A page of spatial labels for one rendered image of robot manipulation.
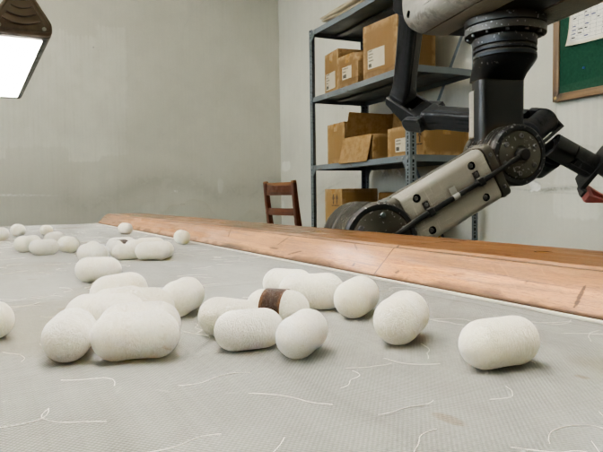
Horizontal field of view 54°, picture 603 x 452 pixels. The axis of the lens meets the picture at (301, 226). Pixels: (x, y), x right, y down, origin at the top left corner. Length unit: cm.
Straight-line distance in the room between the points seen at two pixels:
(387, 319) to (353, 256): 27
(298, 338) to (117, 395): 7
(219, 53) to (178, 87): 49
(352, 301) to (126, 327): 12
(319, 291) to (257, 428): 17
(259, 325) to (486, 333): 9
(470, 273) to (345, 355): 18
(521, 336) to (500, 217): 291
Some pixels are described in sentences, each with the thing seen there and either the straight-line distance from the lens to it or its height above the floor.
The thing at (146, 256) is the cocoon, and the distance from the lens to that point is 64.
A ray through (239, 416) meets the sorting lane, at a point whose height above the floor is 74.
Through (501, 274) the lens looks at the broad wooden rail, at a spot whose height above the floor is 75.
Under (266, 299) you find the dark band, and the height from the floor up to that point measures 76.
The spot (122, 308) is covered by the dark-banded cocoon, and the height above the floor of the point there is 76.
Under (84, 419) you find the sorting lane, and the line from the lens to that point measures 20.
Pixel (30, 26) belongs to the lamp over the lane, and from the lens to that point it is 97.
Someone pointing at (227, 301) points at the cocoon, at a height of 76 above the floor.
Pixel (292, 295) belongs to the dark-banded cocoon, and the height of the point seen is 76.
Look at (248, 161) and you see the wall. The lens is 542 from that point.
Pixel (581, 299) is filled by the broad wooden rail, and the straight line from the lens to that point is 36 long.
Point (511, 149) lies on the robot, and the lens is 110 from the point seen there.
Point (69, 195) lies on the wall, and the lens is 510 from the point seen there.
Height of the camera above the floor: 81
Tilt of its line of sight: 3 degrees down
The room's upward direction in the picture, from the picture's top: 1 degrees counter-clockwise
